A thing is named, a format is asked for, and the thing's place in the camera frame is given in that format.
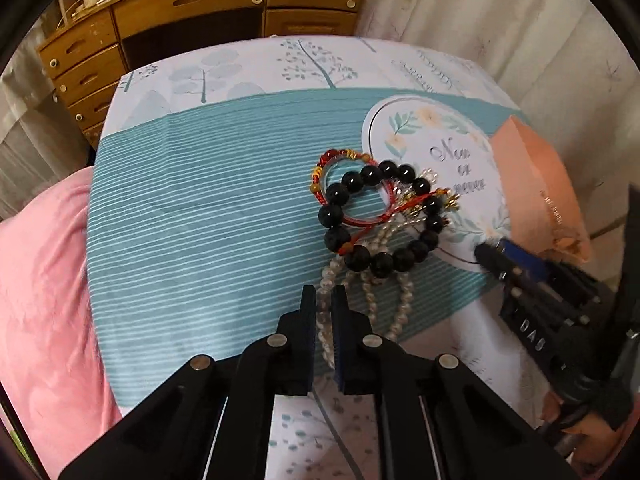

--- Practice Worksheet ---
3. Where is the black bead bracelet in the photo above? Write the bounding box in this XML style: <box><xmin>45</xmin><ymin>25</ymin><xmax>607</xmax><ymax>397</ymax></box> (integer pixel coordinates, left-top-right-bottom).
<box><xmin>317</xmin><ymin>160</ymin><xmax>447</xmax><ymax>279</ymax></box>

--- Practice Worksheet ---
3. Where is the wooden cabinet with drawers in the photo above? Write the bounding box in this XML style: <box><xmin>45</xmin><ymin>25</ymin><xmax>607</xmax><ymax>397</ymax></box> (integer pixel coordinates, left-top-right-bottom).
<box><xmin>37</xmin><ymin>0</ymin><xmax>373</xmax><ymax>150</ymax></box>

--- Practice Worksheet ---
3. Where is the white floral curtain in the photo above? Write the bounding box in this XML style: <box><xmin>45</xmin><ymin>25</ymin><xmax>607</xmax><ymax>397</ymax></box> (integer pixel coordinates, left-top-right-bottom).
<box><xmin>356</xmin><ymin>0</ymin><xmax>640</xmax><ymax>281</ymax></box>

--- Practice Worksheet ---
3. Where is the pink blanket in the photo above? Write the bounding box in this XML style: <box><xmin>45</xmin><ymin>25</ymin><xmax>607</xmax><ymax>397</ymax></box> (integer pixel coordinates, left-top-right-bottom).
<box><xmin>0</xmin><ymin>167</ymin><xmax>125</xmax><ymax>463</ymax></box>

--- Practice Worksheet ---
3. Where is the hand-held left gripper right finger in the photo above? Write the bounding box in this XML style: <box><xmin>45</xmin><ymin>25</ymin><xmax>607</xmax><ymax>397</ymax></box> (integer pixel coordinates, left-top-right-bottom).
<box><xmin>331</xmin><ymin>284</ymin><xmax>581</xmax><ymax>480</ymax></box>

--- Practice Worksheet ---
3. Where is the person's right hand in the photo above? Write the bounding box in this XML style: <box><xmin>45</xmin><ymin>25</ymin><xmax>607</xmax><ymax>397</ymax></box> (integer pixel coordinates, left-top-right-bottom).
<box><xmin>542</xmin><ymin>394</ymin><xmax>626</xmax><ymax>443</ymax></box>

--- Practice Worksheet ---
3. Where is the white pearl bead necklace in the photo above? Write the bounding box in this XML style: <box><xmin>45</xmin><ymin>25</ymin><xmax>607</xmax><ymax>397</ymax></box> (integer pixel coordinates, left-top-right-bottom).
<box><xmin>314</xmin><ymin>220</ymin><xmax>417</xmax><ymax>373</ymax></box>

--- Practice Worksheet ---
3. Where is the red string gold charm bracelet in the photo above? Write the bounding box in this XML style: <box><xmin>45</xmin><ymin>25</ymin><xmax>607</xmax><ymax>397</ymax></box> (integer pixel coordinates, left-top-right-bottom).
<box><xmin>345</xmin><ymin>186</ymin><xmax>463</xmax><ymax>257</ymax></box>

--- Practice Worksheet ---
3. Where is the clear crystal bead bracelet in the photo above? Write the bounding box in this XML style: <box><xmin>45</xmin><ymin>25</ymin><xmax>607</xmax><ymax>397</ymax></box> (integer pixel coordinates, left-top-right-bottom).
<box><xmin>389</xmin><ymin>167</ymin><xmax>453</xmax><ymax>228</ymax></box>

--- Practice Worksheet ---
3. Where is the round floral mat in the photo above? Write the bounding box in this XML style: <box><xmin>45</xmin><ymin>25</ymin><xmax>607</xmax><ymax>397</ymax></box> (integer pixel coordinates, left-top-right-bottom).
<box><xmin>360</xmin><ymin>94</ymin><xmax>512</xmax><ymax>275</ymax></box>

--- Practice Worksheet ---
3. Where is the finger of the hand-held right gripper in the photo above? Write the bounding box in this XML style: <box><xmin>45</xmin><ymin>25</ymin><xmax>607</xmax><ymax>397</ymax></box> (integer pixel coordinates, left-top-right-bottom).
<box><xmin>474</xmin><ymin>241</ymin><xmax>525</xmax><ymax>290</ymax></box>
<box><xmin>499</xmin><ymin>238</ymin><xmax>552</xmax><ymax>285</ymax></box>

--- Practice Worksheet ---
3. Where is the pink plastic tray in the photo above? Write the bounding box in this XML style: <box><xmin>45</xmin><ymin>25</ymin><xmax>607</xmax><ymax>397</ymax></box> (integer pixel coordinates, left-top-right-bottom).
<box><xmin>490</xmin><ymin>115</ymin><xmax>593</xmax><ymax>263</ymax></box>

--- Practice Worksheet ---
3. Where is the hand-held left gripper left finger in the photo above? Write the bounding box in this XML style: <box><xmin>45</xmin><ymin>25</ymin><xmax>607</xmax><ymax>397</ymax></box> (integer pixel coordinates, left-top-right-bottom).
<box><xmin>57</xmin><ymin>284</ymin><xmax>318</xmax><ymax>480</ymax></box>

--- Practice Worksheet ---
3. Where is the red braided cord bracelet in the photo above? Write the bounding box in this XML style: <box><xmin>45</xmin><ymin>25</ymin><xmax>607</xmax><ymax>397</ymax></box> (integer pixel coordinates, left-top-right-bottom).
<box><xmin>310</xmin><ymin>149</ymin><xmax>397</xmax><ymax>227</ymax></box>

